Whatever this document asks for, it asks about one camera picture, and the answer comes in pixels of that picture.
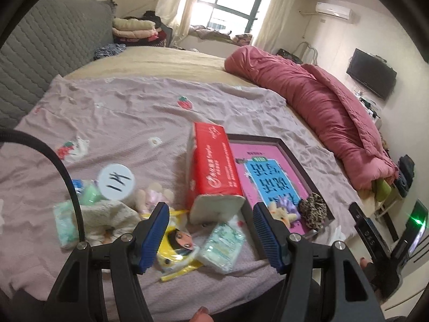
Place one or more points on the white teal tissue pack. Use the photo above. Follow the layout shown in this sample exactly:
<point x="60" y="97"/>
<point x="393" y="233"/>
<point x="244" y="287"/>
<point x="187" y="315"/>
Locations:
<point x="65" y="223"/>

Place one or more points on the dark shallow cardboard box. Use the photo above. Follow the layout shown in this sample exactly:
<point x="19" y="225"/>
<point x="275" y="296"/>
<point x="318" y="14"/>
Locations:
<point x="306" y="174"/>

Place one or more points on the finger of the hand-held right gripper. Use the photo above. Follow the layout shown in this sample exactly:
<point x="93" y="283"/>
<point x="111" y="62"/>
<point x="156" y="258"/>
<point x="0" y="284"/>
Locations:
<point x="367" y="229"/>

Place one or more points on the black wall television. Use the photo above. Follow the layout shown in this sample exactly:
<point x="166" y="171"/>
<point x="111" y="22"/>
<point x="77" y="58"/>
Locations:
<point x="371" y="73"/>

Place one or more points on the white round lid container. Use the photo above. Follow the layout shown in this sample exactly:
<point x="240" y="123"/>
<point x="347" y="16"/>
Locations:
<point x="115" y="182"/>

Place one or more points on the red tissue paper pack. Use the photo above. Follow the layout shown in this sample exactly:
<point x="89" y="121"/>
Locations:
<point x="211" y="171"/>

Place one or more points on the beige bed sheet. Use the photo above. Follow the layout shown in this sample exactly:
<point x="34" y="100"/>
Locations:
<point x="161" y="62"/>

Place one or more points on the dark clothes heap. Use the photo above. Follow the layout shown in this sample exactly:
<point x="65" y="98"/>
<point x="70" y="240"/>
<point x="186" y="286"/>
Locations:
<point x="405" y="171"/>

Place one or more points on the purple and yellow plush toy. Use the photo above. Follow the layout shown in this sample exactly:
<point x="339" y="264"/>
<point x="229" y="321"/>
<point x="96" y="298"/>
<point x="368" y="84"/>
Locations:
<point x="283" y="209"/>

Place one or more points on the shiny green tissue pack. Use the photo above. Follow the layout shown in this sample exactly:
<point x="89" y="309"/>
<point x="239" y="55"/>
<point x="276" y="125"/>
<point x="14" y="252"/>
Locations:
<point x="221" y="246"/>

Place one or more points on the cream floral cloth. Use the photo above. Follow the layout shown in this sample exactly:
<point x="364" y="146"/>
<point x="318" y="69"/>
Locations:
<point x="110" y="216"/>

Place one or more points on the grey quilted headboard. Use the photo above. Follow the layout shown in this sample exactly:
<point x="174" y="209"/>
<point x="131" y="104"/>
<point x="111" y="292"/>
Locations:
<point x="40" y="57"/>

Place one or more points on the clothes on window sill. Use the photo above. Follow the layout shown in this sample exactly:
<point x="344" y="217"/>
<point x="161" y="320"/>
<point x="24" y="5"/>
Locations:
<point x="218" y="34"/>

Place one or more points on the leopard print scrunchie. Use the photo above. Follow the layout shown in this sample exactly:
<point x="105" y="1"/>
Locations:
<point x="313" y="209"/>

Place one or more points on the metal chair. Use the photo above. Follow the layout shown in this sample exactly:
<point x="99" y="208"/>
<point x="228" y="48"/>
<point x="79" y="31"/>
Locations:
<point x="308" y="52"/>

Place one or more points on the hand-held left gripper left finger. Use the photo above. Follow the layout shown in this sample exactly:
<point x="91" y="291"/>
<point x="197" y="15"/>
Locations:
<point x="157" y="231"/>

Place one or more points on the white air conditioner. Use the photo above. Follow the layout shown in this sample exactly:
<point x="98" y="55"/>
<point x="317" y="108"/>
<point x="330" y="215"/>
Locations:
<point x="334" y="10"/>

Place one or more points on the rose pink comforter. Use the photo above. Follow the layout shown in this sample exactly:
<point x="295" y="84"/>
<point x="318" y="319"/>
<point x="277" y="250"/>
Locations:
<point x="321" y="107"/>

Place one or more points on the yellow cartoon wipes pack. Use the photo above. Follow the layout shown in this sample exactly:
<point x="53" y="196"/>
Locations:
<point x="177" y="245"/>

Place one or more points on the pile of folded clothes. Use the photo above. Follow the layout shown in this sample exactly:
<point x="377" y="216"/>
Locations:
<point x="137" y="28"/>

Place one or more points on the dark floral cloth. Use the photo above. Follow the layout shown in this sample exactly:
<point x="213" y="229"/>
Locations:
<point x="109" y="51"/>

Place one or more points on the pink book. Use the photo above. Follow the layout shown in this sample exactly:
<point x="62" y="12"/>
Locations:
<point x="268" y="174"/>

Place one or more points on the green cloth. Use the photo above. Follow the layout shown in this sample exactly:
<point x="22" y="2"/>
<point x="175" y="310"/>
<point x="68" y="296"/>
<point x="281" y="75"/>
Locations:
<point x="382" y="191"/>

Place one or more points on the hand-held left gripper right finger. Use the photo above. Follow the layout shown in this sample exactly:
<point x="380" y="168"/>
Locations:
<point x="266" y="234"/>

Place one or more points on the blue white small packet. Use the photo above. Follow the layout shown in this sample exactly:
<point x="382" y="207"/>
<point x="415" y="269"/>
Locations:
<point x="77" y="186"/>

